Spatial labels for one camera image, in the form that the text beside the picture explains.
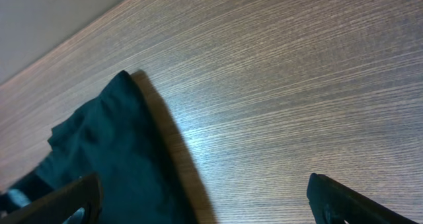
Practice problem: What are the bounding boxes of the black shorts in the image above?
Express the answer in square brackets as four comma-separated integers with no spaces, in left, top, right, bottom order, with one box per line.
[1,71,196,224]

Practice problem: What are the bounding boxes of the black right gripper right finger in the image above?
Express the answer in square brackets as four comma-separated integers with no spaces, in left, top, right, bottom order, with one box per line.
[307,173,415,224]

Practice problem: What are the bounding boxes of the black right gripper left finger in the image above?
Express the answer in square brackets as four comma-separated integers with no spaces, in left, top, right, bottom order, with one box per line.
[1,173,102,224]

